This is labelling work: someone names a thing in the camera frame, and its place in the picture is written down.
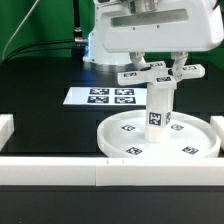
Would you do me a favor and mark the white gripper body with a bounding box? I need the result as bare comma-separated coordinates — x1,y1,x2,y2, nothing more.
94,0,224,52

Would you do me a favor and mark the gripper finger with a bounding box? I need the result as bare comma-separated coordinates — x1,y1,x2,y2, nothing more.
171,52,188,80
130,52,151,71

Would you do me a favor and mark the white cross-shaped table base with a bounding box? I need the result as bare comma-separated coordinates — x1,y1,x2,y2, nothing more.
117,61,205,88

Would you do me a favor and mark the white round table top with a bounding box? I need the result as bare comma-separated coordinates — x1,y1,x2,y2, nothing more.
97,110,221,160

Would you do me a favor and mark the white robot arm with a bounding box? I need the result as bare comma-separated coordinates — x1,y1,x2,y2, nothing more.
84,0,224,80

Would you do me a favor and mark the white marker sheet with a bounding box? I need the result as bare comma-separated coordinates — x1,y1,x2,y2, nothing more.
63,87,147,106

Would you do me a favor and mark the white left fence block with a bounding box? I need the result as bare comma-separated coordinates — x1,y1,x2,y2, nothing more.
0,114,14,152

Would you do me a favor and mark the white front fence bar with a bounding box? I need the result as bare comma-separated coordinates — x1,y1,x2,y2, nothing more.
0,157,224,186

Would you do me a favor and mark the black vertical cable connector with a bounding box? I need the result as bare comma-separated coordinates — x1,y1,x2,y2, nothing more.
72,0,88,46

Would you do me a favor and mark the grey thin cable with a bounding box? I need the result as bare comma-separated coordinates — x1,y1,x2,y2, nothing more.
1,0,41,61

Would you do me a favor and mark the black cable bundle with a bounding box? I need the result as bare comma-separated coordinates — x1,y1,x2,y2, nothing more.
0,39,88,64

